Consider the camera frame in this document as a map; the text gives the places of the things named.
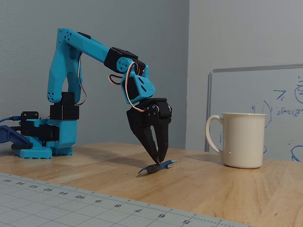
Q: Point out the whiteboard with blue drawings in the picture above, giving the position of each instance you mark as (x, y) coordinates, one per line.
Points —
(284, 82)

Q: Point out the dark blue table clamp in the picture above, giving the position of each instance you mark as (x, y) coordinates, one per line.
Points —
(14, 138)

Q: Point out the blue and black pen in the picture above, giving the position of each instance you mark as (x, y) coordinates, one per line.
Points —
(151, 168)

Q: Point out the blue robot arm with base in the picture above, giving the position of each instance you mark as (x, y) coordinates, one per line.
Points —
(64, 59)

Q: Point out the cream ceramic mug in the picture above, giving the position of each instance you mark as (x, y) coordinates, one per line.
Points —
(243, 142)

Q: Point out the grey gridded cutting mat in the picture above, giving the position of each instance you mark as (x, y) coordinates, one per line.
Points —
(47, 208)

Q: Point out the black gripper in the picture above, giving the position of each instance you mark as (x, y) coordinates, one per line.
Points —
(139, 119)

